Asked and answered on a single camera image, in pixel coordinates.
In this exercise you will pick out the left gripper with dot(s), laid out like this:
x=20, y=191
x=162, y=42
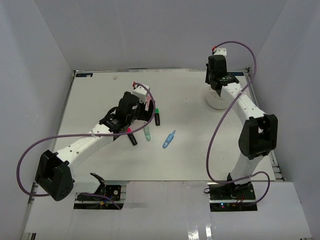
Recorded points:
x=145, y=115

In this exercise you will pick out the green-capped black highlighter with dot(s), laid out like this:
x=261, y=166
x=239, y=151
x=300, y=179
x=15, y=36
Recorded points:
x=157, y=117

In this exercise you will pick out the pink highlighter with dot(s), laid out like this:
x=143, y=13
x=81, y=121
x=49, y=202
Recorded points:
x=147, y=102

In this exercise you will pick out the pink-capped black highlighter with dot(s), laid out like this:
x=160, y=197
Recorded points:
x=131, y=137

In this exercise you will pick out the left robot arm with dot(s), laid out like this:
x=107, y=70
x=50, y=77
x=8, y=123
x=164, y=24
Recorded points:
x=55, y=172

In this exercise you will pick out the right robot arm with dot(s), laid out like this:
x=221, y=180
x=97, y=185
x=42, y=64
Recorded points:
x=258, y=136

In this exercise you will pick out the light green highlighter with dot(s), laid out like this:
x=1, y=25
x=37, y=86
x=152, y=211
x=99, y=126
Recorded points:
x=147, y=134

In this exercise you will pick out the blue highlighter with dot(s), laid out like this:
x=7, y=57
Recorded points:
x=168, y=140

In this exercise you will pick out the white round divided container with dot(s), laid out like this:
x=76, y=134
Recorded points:
x=215, y=101

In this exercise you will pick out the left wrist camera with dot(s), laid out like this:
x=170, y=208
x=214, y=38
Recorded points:
x=140, y=92

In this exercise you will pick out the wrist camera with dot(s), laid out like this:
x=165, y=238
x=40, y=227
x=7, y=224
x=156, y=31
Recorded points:
x=140, y=92
x=219, y=51

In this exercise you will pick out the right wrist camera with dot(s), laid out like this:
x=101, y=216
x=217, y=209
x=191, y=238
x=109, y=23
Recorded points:
x=219, y=51

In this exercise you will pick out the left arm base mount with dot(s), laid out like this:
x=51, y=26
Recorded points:
x=106, y=197

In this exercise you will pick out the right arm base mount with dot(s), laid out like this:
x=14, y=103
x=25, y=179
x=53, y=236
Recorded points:
x=225, y=198

